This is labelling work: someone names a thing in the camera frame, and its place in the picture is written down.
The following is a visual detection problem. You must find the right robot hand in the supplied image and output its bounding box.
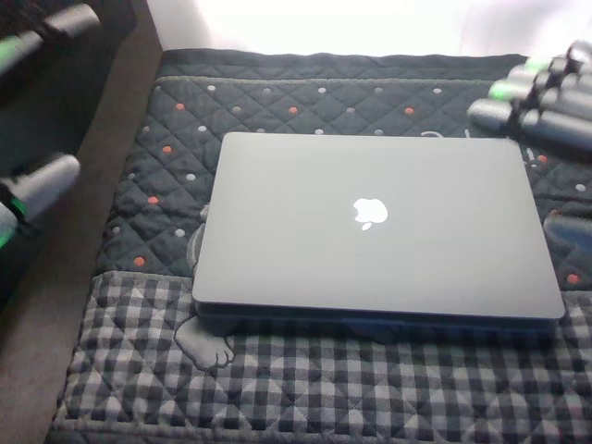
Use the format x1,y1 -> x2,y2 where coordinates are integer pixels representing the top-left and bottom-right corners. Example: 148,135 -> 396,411
465,39 -> 592,261

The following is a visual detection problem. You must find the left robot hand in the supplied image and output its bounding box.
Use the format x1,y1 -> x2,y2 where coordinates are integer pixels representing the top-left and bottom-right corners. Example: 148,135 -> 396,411
0,3 -> 102,253

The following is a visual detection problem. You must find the silver laptop with apple logo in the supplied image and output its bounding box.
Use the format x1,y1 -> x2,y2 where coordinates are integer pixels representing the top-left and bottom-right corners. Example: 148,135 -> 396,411
191,131 -> 566,335

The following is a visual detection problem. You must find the grey quilt with checked border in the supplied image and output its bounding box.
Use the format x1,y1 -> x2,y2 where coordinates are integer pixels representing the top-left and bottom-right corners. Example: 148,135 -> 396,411
45,48 -> 592,444

